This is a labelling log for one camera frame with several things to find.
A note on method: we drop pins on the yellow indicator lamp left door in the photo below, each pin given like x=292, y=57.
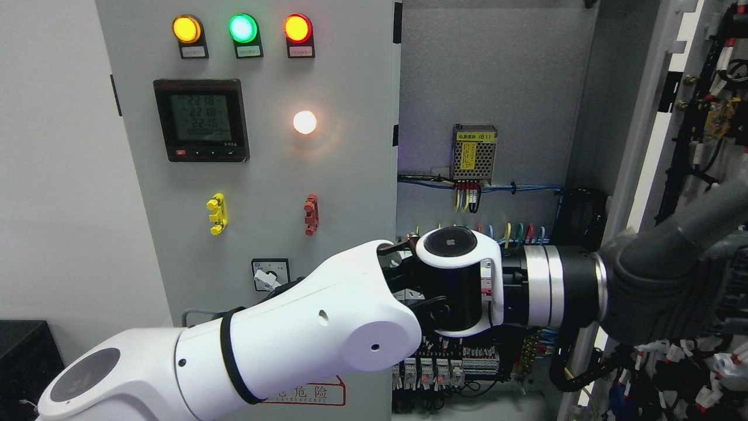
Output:
x=190, y=37

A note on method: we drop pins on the grey cabinet door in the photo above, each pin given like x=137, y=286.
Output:
x=349, y=161
x=652, y=121

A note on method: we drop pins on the white rotary selector switch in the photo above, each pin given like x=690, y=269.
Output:
x=268, y=274

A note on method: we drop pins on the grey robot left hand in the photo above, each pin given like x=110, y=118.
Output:
x=672, y=281

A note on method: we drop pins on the red terminal connector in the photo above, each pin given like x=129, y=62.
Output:
x=311, y=218

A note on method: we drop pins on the relay and terminal row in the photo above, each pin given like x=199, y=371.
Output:
x=442, y=362

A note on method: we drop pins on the white glowing indicator lamp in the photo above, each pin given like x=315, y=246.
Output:
x=304, y=122

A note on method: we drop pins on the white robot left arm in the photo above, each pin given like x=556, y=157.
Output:
x=364, y=309

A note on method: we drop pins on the red indicator lamp left door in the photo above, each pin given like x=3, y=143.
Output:
x=298, y=31

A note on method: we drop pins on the yellow terminal connector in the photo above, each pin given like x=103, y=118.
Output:
x=216, y=206

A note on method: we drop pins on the green indicator lamp left door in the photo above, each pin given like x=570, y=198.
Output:
x=244, y=32

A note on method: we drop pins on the black digital power meter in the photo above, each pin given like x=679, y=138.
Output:
x=202, y=120

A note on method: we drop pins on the red electric hazard warning sticker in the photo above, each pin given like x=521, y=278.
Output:
x=326, y=393

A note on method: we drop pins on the black box at left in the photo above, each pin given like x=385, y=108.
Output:
x=30, y=360

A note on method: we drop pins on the perforated metal power supply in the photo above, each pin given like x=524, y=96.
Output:
x=473, y=152

